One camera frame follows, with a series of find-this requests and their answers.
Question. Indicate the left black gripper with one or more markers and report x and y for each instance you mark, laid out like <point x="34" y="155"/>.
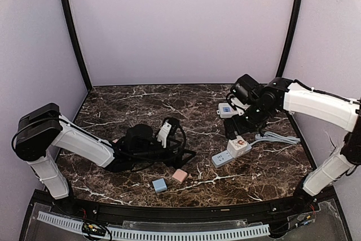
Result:
<point x="171" y="150"/>

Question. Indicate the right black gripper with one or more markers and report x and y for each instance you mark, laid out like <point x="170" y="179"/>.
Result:
<point x="235" y="124"/>

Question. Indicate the pink plug adapter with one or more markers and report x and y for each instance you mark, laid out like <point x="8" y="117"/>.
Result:
<point x="179" y="175"/>

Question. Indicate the white cube socket adapter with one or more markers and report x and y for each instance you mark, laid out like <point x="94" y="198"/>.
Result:
<point x="238" y="147"/>

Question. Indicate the blue-grey power strip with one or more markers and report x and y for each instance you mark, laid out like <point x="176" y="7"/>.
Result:
<point x="229" y="155"/>

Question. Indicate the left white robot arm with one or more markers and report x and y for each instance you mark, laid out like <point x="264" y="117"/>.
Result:
<point x="46" y="127"/>

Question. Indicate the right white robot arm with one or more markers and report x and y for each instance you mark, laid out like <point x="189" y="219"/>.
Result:
<point x="295" y="97"/>

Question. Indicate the blue flat plug adapter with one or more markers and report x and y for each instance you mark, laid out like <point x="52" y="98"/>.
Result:
<point x="159" y="185"/>

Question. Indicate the white colourful power strip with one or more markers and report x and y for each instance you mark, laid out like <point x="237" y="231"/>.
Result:
<point x="225" y="111"/>

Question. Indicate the small green circuit board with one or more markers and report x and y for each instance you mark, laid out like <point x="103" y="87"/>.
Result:
<point x="93" y="229"/>

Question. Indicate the white slotted cable duct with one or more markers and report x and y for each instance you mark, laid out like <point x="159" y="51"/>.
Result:
<point x="145" y="231"/>

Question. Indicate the black front frame rail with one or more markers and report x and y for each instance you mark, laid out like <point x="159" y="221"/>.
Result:
<point x="277" y="210"/>

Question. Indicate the right black frame post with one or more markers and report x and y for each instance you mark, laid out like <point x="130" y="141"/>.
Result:
<point x="289" y="37"/>

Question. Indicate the black frame post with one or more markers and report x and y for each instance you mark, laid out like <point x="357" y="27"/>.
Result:
<point x="289" y="37"/>
<point x="75" y="44"/>

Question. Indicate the left black frame post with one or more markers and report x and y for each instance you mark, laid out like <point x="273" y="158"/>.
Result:
<point x="75" y="44"/>

